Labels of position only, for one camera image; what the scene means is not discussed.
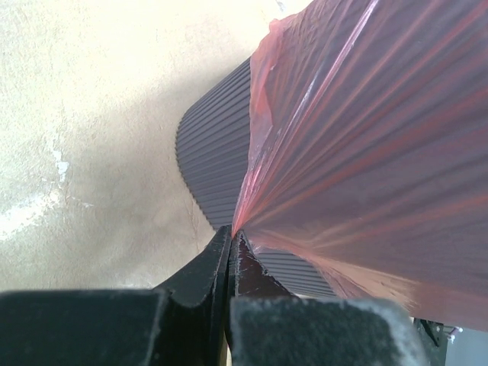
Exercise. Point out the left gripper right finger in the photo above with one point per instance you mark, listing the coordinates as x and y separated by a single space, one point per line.
269 326

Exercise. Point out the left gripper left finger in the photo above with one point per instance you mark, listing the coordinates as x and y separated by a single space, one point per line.
179 322

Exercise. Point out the grey mesh trash bin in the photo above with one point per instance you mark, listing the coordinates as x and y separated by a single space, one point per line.
212 145

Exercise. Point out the red plastic trash bag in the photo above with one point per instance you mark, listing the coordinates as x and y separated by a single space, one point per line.
368 151

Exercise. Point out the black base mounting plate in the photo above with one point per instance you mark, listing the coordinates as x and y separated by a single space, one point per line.
435 338

